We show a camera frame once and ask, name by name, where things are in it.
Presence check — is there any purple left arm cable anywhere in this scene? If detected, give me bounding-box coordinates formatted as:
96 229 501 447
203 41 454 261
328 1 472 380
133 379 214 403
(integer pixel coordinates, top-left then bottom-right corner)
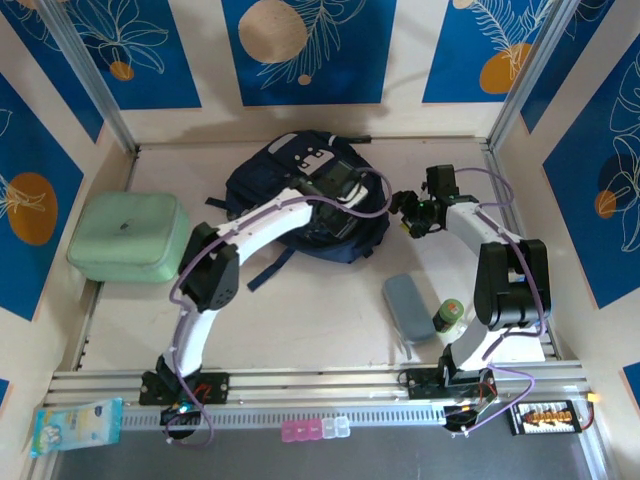
168 168 394 447

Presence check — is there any pink clear pill organizer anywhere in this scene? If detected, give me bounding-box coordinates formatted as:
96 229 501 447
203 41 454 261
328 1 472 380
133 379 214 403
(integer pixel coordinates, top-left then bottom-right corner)
281 418 351 443

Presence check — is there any blue poster white flower outline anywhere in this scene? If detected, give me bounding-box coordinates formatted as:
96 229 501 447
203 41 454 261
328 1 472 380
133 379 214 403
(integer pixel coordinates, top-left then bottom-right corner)
59 0 203 111

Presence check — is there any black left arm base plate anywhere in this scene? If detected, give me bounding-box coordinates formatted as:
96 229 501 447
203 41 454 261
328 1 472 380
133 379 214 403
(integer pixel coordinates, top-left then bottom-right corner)
138 370 231 406

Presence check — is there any blue poster large orange circle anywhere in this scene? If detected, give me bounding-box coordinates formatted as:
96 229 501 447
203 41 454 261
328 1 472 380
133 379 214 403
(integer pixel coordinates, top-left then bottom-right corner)
0 72 85 322

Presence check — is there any aluminium frame post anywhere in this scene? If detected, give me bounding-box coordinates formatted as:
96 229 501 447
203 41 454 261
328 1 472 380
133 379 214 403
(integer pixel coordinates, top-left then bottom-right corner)
487 0 587 150
37 0 140 154

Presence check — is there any aluminium mounting rail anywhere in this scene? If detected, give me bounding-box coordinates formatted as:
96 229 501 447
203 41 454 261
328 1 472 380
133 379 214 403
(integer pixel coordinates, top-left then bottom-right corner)
42 360 594 407

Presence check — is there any mint green lunch bag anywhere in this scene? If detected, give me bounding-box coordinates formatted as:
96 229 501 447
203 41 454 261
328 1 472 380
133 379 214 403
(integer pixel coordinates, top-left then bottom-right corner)
66 192 191 284

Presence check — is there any blue wall poster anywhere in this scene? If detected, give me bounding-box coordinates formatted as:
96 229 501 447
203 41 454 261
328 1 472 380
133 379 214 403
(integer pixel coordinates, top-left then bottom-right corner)
519 0 617 134
0 0 105 145

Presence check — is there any blue poster orange circle feather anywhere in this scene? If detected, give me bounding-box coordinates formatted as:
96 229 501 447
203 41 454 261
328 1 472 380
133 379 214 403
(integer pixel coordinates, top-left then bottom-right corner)
422 0 557 105

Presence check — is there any light blue wipes pack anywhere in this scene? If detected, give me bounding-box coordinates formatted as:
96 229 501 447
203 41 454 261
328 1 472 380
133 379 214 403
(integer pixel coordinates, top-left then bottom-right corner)
30 397 124 459

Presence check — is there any green bottle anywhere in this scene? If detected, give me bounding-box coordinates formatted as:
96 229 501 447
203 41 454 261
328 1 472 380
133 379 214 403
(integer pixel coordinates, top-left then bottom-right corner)
431 298 465 335

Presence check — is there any navy blue backpack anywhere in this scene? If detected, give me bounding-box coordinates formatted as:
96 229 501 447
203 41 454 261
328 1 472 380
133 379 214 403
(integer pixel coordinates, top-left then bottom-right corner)
204 129 392 294

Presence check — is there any black controller board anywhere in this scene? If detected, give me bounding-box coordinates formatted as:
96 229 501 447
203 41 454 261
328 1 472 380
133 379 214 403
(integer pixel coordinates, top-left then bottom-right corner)
160 402 204 432
443 403 497 434

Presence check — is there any blue poster dark circle leaf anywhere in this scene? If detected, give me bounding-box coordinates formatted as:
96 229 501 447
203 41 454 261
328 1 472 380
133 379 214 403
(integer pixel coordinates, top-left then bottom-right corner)
542 47 640 310

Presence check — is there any black power distribution board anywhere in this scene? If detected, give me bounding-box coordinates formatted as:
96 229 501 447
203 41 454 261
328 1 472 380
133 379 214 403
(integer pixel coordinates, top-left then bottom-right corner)
508 399 582 436

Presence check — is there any grey slotted cable duct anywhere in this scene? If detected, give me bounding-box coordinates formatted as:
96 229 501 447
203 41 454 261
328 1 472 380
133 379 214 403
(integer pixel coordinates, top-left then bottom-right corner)
119 403 516 432

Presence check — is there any grey blue glasses case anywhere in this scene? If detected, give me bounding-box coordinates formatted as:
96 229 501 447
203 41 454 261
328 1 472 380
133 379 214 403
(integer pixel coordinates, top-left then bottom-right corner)
383 272 436 344

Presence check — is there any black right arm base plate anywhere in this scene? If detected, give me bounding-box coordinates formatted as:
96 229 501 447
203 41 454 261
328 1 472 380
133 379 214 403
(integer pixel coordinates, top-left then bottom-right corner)
405 367 499 401

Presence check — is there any blue poster beige circle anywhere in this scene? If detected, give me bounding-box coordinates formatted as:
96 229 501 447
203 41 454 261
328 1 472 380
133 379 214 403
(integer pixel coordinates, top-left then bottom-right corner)
221 0 398 107

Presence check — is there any aluminium table side rail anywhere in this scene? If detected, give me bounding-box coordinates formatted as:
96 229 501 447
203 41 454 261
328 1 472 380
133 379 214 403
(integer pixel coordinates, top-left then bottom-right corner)
483 144 560 361
73 147 141 372

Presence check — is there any yellow plug power wire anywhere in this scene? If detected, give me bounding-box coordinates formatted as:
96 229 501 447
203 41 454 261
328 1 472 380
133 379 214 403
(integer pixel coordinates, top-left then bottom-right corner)
578 392 603 432

